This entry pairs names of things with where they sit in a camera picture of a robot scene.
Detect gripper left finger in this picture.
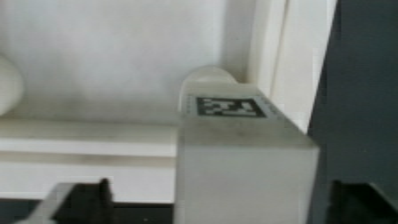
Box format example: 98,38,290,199
15,178,114,224

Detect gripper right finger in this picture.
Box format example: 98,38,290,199
327,181,398,224

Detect white table leg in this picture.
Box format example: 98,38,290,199
175,66,320,224

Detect white square table top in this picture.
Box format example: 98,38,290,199
0,0,338,202

